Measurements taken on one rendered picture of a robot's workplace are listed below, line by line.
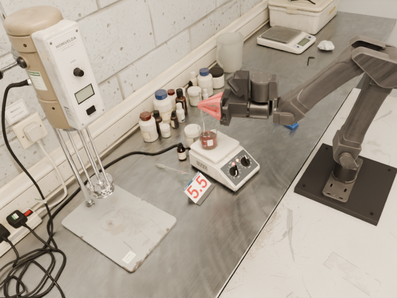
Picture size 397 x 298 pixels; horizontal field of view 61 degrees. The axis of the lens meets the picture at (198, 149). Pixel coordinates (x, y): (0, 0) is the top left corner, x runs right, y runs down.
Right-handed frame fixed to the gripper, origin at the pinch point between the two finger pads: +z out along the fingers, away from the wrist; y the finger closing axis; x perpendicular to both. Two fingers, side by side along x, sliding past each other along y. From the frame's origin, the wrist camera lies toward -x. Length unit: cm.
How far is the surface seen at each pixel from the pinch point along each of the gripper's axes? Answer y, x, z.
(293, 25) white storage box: -111, 22, -21
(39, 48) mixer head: 32.7, -33.2, 16.3
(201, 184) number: 9.9, 23.2, -0.3
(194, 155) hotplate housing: 2.0, 18.4, 3.8
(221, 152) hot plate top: 1.8, 16.5, -5.3
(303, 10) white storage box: -109, 14, -26
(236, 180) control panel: 7.8, 21.9, -11.1
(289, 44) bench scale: -88, 23, -20
